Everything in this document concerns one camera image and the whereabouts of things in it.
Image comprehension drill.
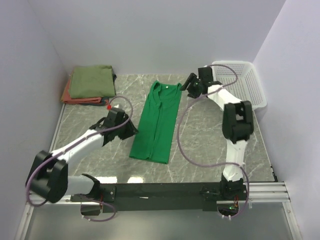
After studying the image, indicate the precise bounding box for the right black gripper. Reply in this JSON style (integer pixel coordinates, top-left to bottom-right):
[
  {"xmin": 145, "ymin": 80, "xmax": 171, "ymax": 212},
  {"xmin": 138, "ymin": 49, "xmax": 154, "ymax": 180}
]
[{"xmin": 179, "ymin": 72, "xmax": 202, "ymax": 100}]

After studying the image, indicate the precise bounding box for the bright green tank top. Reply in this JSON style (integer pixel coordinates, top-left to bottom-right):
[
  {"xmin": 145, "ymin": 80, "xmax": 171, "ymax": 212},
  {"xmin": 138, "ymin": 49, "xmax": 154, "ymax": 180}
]
[{"xmin": 129, "ymin": 81, "xmax": 182, "ymax": 164}]

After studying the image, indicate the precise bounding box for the olive green graphic tank top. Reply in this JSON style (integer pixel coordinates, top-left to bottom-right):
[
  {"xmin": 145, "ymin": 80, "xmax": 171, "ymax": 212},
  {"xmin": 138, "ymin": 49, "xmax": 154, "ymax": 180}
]
[{"xmin": 69, "ymin": 65, "xmax": 116, "ymax": 99}]

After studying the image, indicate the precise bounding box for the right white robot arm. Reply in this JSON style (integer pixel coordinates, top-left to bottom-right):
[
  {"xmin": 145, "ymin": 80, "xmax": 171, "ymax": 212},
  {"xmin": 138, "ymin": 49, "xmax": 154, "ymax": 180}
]
[{"xmin": 180, "ymin": 64, "xmax": 254, "ymax": 200}]

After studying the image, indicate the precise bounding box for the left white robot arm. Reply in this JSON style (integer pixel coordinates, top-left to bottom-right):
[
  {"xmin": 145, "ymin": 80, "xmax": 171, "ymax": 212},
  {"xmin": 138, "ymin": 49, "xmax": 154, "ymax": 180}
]
[{"xmin": 25, "ymin": 107, "xmax": 138, "ymax": 203}]

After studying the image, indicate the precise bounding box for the folded red tank top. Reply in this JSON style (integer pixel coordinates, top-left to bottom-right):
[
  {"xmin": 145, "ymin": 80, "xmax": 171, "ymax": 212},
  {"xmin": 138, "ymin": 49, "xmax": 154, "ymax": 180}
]
[{"xmin": 60, "ymin": 76, "xmax": 109, "ymax": 106}]

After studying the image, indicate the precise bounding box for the white plastic basket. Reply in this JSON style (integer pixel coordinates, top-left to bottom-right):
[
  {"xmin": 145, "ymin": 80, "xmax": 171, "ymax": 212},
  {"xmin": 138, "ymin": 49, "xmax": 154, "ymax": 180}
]
[{"xmin": 211, "ymin": 60, "xmax": 267, "ymax": 110}]

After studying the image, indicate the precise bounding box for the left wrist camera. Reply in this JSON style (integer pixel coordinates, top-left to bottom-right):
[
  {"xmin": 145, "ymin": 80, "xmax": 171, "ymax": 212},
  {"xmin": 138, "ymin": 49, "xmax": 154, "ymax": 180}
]
[{"xmin": 106, "ymin": 104, "xmax": 123, "ymax": 112}]

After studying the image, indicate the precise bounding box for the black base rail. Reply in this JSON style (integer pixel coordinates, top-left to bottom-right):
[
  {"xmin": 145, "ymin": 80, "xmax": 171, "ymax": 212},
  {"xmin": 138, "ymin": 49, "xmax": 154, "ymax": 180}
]
[{"xmin": 69, "ymin": 182, "xmax": 241, "ymax": 217}]

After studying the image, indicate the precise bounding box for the aluminium frame rail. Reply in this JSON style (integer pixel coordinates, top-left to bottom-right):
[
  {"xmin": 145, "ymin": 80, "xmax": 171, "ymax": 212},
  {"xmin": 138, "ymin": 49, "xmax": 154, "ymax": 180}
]
[{"xmin": 27, "ymin": 182, "xmax": 289, "ymax": 205}]

